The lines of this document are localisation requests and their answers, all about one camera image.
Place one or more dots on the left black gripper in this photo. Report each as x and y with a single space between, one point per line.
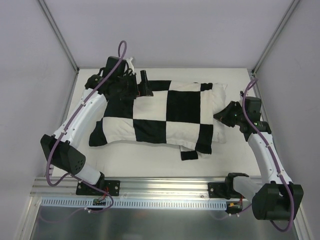
135 85

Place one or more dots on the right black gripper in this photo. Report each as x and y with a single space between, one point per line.
231 114

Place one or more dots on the black white checkered pillowcase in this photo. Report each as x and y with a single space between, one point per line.
178 113

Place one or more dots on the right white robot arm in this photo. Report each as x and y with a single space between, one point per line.
278 198

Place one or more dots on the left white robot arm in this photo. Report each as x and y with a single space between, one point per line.
61 148

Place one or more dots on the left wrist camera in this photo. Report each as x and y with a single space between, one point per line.
130 63

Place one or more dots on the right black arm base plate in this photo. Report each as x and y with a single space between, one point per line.
223 191

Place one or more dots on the aluminium mounting rail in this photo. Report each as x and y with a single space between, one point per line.
158 188

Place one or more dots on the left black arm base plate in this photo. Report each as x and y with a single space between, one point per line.
110 186

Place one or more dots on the left aluminium frame post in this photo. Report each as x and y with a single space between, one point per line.
58 34

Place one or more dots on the aluminium frame post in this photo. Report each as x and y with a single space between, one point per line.
276 34
58 34

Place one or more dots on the right aluminium frame post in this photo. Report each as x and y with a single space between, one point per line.
276 34

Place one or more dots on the white slotted cable duct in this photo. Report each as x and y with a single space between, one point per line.
125 203

